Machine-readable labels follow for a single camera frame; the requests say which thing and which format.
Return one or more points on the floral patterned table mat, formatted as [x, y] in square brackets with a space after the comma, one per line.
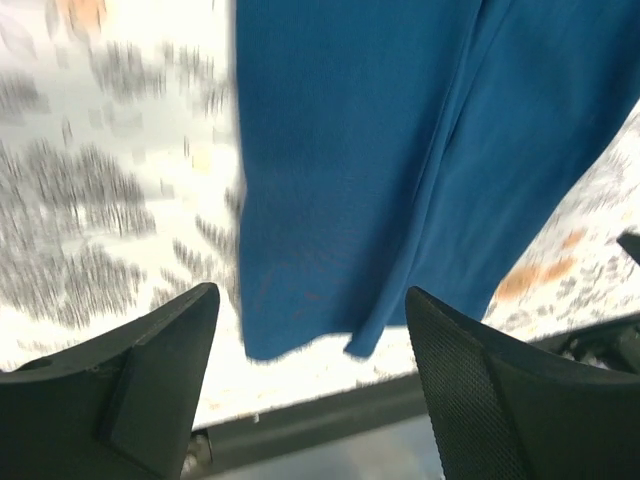
[123, 186]

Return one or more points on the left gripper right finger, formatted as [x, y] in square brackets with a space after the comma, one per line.
[565, 407]

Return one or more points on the aluminium mounting rail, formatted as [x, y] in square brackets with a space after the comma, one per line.
[378, 431]

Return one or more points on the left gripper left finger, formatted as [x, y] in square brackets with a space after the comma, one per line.
[119, 406]

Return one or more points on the navy blue mickey t-shirt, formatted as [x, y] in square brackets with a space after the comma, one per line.
[392, 144]

